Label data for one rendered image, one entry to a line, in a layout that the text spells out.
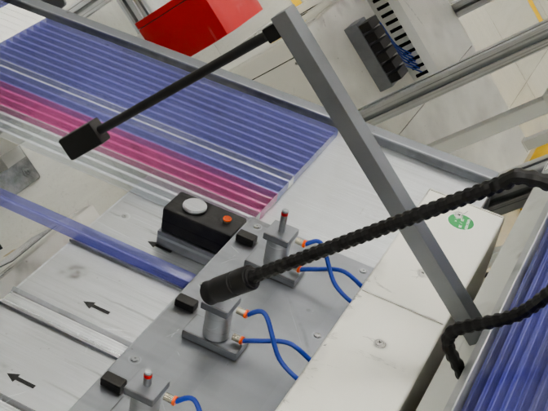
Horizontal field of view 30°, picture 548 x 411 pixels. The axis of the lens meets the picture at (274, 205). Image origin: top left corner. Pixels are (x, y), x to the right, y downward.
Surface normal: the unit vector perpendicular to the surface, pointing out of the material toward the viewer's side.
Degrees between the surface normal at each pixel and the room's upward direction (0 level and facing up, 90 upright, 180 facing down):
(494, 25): 0
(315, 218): 45
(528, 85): 0
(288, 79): 90
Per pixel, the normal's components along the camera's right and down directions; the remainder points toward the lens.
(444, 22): 0.73, -0.31
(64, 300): 0.15, -0.80
